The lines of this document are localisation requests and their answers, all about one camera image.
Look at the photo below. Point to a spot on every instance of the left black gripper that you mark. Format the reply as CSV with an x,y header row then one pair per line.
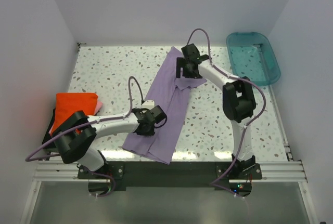
x,y
150,132

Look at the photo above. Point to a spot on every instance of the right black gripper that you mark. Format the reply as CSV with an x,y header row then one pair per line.
x,y
181,63

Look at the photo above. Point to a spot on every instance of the lavender t shirt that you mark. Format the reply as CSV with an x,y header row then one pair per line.
x,y
172,95

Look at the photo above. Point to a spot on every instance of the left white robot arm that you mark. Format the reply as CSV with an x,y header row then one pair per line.
x,y
74,137

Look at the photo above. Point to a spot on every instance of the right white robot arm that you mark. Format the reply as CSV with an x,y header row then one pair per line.
x,y
238,102

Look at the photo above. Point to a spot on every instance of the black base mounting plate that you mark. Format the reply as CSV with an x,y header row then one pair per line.
x,y
155,174

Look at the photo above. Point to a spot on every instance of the teal plastic basket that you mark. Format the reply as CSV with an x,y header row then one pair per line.
x,y
251,55

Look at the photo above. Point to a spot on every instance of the orange folded t shirt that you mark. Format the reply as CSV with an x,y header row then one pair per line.
x,y
68,103

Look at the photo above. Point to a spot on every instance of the black folded t shirt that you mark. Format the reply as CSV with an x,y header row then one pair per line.
x,y
51,147

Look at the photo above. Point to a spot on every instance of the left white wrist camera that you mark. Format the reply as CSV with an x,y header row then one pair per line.
x,y
148,104

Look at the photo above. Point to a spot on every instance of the aluminium frame rail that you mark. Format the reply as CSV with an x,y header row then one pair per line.
x,y
271,171

